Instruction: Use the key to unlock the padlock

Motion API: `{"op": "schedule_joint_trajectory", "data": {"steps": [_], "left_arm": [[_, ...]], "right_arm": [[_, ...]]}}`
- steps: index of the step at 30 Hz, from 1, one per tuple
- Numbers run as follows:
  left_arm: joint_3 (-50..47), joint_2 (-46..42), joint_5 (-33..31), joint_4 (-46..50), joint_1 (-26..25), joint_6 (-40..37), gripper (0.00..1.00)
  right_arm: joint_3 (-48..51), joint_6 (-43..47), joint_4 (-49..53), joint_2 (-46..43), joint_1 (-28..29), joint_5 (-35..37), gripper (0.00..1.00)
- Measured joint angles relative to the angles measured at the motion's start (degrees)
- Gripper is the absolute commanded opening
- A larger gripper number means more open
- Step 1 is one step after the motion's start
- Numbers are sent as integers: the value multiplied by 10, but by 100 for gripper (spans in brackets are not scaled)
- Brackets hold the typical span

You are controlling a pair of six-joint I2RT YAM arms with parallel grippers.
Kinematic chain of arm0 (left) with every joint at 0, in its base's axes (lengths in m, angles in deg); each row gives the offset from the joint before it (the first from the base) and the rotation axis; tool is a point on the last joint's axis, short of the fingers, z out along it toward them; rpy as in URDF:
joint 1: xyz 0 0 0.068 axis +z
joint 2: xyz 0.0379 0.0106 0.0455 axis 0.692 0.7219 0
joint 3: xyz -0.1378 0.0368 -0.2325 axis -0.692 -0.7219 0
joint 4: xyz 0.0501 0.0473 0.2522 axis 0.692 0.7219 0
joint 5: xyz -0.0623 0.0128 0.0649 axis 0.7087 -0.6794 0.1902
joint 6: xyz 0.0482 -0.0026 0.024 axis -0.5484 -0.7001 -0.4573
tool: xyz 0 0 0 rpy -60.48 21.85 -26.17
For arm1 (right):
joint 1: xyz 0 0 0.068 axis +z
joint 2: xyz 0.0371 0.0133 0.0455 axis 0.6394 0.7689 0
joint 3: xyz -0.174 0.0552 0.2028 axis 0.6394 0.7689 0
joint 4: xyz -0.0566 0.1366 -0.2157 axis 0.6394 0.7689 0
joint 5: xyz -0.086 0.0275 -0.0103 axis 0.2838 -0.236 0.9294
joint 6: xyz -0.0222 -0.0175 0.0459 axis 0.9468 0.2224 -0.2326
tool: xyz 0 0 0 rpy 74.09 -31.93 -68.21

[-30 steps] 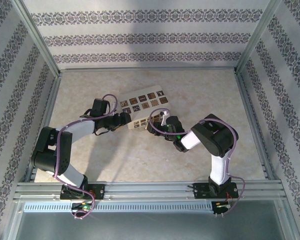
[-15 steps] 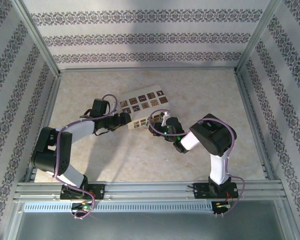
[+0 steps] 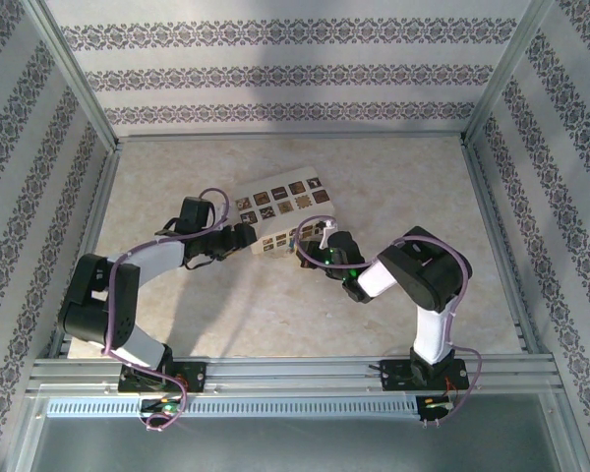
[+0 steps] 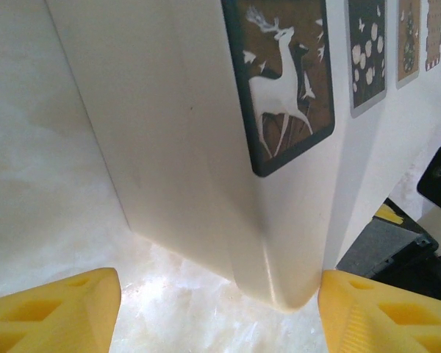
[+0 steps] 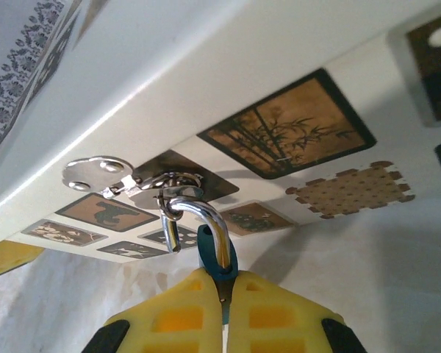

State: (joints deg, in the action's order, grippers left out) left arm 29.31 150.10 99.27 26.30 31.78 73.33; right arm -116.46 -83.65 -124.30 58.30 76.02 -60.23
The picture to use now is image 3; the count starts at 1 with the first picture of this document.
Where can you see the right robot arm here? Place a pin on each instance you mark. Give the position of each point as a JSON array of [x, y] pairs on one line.
[[423, 280]]

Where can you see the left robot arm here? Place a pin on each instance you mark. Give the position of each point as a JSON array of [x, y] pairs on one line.
[[93, 305]]

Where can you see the cream tin box with prints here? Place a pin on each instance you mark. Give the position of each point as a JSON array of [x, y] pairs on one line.
[[285, 189]]

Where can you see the small controller board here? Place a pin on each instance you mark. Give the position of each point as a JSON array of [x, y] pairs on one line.
[[437, 405], [162, 407]]

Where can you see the grey metal sheet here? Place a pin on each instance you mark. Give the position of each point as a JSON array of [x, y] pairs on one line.
[[295, 445]]

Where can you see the aluminium frame rear rail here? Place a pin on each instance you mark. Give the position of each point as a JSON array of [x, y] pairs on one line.
[[290, 138]]

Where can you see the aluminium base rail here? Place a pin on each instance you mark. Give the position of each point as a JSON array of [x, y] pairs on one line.
[[285, 373]]

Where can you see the aluminium frame side rail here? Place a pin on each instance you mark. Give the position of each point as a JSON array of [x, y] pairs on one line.
[[86, 236], [501, 246]]

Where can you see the aluminium frame post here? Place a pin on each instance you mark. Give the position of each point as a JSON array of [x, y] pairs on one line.
[[74, 74], [501, 74]]

